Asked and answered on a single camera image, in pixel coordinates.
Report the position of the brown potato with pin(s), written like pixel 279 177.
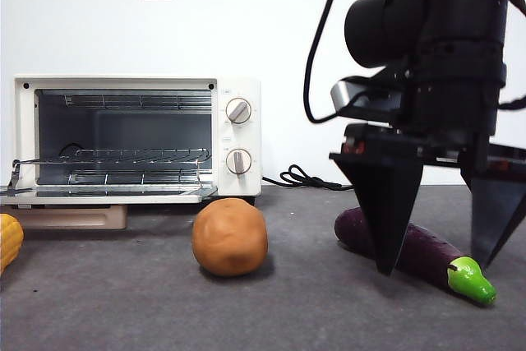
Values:
pixel 229 240

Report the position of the right wrist grey camera box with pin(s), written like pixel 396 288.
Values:
pixel 341 94

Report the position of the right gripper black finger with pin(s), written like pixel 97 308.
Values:
pixel 386 203
pixel 493 211

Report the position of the beige oven knob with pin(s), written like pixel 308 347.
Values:
pixel 238 161
pixel 238 111

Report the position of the yellow corn cob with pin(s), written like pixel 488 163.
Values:
pixel 8 244

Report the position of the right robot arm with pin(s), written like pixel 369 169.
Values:
pixel 452 18

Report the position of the purple eggplant green stem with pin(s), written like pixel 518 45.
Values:
pixel 427 254

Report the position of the white toaster oven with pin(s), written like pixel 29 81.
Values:
pixel 240 186

